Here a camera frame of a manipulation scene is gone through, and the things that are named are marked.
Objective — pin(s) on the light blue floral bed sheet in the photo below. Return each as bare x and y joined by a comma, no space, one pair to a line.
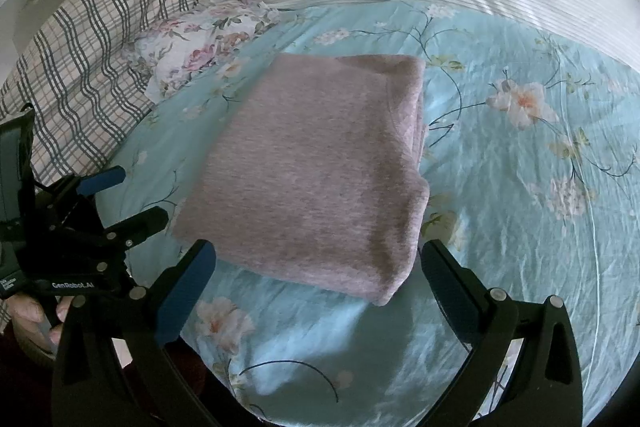
500,217

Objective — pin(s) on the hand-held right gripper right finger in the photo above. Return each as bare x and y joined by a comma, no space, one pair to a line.
457,302

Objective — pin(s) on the pink knit sweater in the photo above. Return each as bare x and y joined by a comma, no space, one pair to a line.
310,177

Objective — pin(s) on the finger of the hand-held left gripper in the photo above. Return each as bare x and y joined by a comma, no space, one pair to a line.
142,222
105,179

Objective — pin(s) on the person's left hand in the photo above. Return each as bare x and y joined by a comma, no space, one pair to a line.
30,317

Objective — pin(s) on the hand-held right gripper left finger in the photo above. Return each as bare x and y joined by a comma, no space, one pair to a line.
185,302

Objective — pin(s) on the white pink floral cloth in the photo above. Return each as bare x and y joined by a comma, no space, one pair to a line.
200,47

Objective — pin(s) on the plaid checked cloth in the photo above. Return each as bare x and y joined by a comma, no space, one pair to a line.
90,72

